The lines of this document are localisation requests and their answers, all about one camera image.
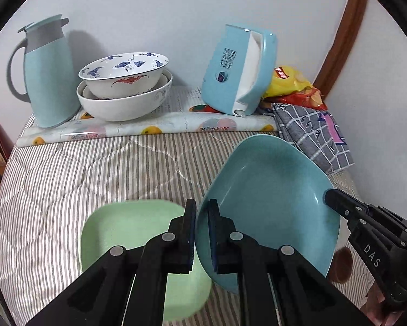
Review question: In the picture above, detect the brown wooden door frame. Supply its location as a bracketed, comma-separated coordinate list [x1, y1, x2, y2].
[313, 0, 368, 99]

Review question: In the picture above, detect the large white porcelain bowl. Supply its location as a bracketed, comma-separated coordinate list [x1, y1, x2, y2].
[76, 70, 172, 122]

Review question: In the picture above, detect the teal square plate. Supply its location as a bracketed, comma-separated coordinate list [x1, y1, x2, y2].
[203, 135, 340, 274]

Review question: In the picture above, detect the yellow chips bag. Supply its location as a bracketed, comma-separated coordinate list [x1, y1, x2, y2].
[262, 65, 312, 99]

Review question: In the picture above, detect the light blue thermos jug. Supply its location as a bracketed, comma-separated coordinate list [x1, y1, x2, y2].
[6, 14, 80, 128]

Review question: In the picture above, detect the grey checked folded cloth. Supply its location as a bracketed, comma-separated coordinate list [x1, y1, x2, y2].
[271, 103, 354, 175]

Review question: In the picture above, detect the fruit print plastic mat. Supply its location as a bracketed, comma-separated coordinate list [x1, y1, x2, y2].
[16, 109, 278, 147]

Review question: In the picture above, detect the light green square plate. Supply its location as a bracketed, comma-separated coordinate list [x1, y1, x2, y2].
[80, 199, 212, 325]

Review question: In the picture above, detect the person's hand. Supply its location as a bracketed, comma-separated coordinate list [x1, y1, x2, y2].
[360, 283, 403, 326]

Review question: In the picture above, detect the red snack bag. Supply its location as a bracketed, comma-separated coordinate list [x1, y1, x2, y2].
[274, 87, 328, 111]

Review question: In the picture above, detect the blue patterned porcelain bowl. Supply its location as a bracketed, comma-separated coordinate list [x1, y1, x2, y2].
[78, 52, 169, 99]

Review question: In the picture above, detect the light blue electric kettle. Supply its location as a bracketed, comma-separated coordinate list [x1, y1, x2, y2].
[201, 24, 278, 117]

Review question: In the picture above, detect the brown small bowl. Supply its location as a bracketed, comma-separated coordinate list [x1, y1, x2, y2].
[327, 246, 354, 284]

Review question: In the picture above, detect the striped quilted table cover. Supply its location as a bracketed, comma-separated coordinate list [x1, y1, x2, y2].
[0, 86, 376, 326]

